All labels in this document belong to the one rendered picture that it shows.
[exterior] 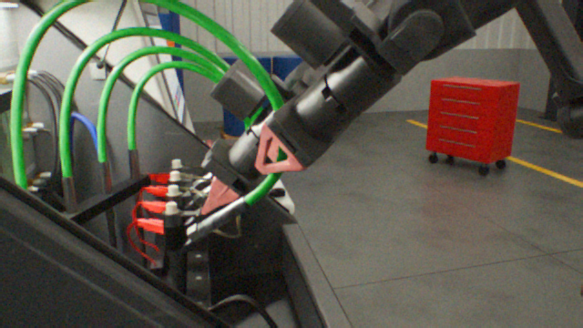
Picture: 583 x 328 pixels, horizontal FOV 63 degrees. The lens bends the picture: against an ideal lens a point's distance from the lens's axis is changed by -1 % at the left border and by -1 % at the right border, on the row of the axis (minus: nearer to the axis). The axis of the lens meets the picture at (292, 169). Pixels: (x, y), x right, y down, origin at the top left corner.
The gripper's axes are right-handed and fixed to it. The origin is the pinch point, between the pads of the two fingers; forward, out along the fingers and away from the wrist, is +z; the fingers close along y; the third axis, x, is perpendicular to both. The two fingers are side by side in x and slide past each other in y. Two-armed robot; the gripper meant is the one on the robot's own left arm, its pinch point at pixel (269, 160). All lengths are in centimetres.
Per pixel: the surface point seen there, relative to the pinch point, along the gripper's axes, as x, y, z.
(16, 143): -24.3, 11.2, 21.7
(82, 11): -46, -21, 30
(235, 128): -57, -360, 336
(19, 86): -28.5, 8.9, 15.4
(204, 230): 1.1, 6.1, 10.7
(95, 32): -42, -22, 32
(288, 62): -71, -416, 261
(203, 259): 5.1, -6.7, 34.3
